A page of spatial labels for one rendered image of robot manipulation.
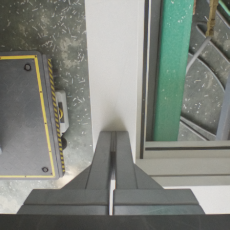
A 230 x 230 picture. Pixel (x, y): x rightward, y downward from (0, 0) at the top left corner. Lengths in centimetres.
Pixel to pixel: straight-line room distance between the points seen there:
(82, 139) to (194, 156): 103
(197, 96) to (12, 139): 116
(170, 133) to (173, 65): 9
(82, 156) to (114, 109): 115
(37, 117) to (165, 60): 76
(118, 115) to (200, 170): 13
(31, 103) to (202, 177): 79
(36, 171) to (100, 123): 91
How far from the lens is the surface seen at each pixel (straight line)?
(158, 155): 24
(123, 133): 15
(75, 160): 133
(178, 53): 23
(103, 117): 15
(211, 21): 95
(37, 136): 94
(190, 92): 120
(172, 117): 24
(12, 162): 108
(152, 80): 23
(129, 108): 15
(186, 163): 25
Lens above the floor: 108
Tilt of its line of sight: 73 degrees down
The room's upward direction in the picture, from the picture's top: 177 degrees counter-clockwise
